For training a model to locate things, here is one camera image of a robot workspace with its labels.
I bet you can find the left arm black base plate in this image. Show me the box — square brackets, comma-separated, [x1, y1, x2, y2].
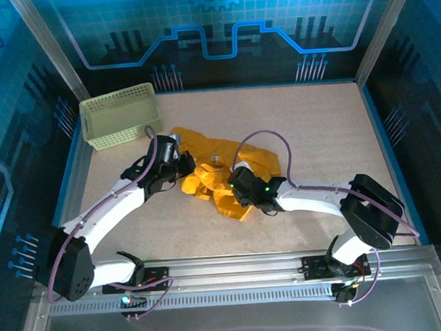
[100, 265, 172, 295]

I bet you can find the aluminium frame post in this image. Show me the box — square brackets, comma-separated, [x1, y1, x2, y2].
[347, 0, 426, 88]
[7, 0, 91, 107]

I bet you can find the blue table side border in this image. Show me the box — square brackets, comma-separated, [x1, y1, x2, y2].
[45, 116, 91, 227]

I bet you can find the small black controller box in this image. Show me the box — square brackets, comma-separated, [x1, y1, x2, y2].
[117, 289, 150, 320]
[332, 280, 359, 307]

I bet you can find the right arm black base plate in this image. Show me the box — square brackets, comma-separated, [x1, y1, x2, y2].
[301, 251, 372, 282]

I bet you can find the grey metal sheet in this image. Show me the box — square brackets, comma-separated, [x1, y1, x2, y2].
[9, 263, 441, 331]

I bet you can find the light green plastic basket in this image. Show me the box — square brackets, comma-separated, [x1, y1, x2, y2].
[77, 81, 165, 153]

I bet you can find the aluminium mounting rail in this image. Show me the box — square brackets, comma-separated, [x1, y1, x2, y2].
[32, 240, 441, 319]

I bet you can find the yellow t-shirt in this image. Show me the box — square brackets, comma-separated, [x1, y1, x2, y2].
[168, 119, 285, 227]

